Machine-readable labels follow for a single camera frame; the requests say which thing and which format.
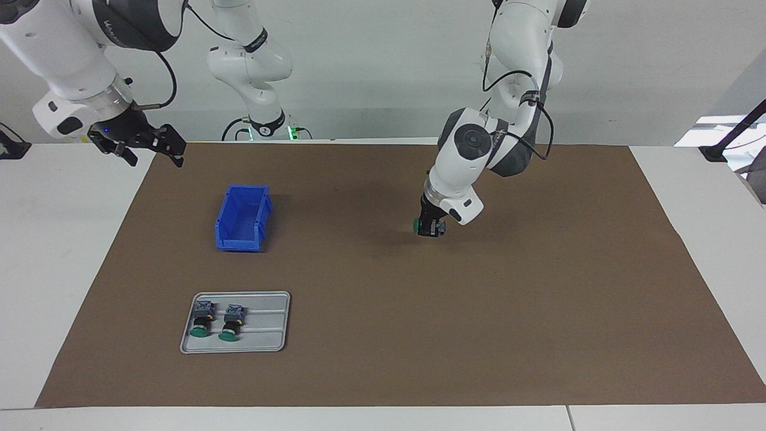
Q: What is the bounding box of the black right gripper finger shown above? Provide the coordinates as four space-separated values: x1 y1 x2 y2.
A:
147 124 186 168
90 135 139 167

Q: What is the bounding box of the brown paper table mat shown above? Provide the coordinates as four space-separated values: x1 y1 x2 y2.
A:
35 142 766 408

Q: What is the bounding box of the blue plastic storage bin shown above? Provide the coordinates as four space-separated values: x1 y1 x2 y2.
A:
214 184 273 252

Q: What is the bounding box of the silver metal tray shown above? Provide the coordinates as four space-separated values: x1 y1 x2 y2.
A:
180 292 291 354

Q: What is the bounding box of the grey office chair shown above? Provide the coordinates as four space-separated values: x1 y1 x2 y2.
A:
742 163 766 204

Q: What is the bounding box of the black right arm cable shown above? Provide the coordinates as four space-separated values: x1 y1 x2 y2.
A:
133 0 240 111

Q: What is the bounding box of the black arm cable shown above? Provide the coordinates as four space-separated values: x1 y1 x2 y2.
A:
133 0 240 111
482 0 555 162

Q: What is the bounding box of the black right base cable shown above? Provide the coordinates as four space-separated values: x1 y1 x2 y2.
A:
221 117 252 142

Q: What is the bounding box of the black clamp mount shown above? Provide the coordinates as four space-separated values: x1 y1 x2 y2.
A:
0 123 32 160

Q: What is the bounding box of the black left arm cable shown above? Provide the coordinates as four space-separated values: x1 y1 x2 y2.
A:
482 0 555 162

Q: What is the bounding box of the black camera stand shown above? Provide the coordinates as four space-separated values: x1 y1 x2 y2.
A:
700 99 766 162

